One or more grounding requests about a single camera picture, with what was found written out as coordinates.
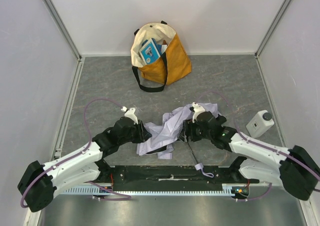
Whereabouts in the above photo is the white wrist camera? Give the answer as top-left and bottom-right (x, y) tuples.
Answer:
(120, 106), (139, 124)
(190, 102), (206, 123)

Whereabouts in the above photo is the white card in bag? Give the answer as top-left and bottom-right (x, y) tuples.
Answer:
(161, 44), (168, 54)

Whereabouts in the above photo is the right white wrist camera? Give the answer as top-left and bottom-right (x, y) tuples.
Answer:
(190, 102), (206, 123)

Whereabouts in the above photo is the white bottle grey cap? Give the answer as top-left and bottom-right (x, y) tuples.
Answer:
(246, 110), (275, 138)

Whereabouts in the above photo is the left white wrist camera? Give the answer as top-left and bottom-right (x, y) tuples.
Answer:
(120, 106), (139, 124)

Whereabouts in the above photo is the blue boxed item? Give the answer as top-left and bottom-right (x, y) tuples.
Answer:
(139, 38), (161, 64)

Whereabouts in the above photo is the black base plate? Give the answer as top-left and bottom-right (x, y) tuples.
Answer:
(93, 166), (260, 192)

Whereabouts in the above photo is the lavender folding umbrella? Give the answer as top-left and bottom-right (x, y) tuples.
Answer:
(136, 101), (220, 179)

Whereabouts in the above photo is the yellow canvas tote bag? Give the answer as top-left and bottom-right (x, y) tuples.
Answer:
(130, 21), (192, 93)

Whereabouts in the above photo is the light blue cable duct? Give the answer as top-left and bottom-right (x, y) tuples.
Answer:
(62, 185), (235, 197)

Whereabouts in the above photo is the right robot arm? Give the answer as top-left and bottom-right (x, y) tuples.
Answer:
(181, 111), (320, 201)

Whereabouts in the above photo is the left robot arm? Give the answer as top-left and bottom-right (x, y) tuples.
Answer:
(17, 116), (152, 213)

